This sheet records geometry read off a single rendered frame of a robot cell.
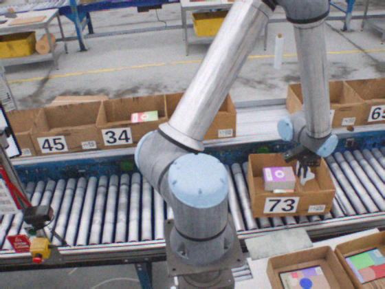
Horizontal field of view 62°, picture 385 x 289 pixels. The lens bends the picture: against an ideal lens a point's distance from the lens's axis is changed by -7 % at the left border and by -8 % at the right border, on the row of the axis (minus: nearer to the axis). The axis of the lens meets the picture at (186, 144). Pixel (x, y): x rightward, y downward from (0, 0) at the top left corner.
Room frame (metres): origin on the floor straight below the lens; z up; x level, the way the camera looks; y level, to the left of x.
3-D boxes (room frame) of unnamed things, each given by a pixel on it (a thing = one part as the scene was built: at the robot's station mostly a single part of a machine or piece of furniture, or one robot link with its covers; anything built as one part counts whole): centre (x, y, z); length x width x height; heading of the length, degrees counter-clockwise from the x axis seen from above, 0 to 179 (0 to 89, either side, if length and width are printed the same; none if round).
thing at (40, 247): (0.89, 0.66, 0.84); 0.15 x 0.09 x 0.07; 92
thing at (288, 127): (1.04, -0.42, 1.31); 0.12 x 0.12 x 0.09; 29
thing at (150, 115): (1.75, 0.24, 0.92); 0.16 x 0.11 x 0.07; 93
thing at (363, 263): (0.73, -0.74, 0.76); 0.19 x 0.14 x 0.02; 100
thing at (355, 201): (1.28, -0.87, 0.72); 0.52 x 0.05 x 0.05; 2
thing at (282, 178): (1.29, -0.48, 0.79); 0.16 x 0.11 x 0.07; 86
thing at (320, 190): (1.21, -0.50, 0.83); 0.39 x 0.29 x 0.17; 86
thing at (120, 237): (1.24, 0.36, 0.72); 0.52 x 0.05 x 0.05; 2
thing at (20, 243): (0.93, 0.77, 0.85); 0.16 x 0.01 x 0.13; 92
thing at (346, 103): (1.73, -0.87, 0.97); 0.39 x 0.29 x 0.17; 92
